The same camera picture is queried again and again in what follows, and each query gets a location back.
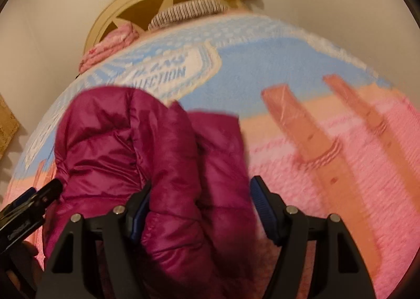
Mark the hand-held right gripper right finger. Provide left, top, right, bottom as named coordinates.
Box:
left=250, top=176, right=378, bottom=299

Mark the pink pillow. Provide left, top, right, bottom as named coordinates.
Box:
left=79, top=21, right=140, bottom=74

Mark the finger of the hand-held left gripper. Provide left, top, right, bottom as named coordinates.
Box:
left=0, top=187, right=38, bottom=214
left=34, top=178, right=65, bottom=205

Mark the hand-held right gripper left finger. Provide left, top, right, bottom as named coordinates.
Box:
left=34, top=180, right=153, bottom=299

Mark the pink and blue printed blanket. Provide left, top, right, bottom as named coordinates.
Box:
left=0, top=12, right=417, bottom=299

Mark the grey striped pillow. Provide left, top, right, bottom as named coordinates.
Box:
left=148, top=0, right=230, bottom=31

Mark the magenta puffer jacket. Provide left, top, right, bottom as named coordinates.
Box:
left=43, top=86, right=260, bottom=299

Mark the cream arched bed headboard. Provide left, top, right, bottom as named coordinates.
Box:
left=83, top=0, right=230, bottom=54

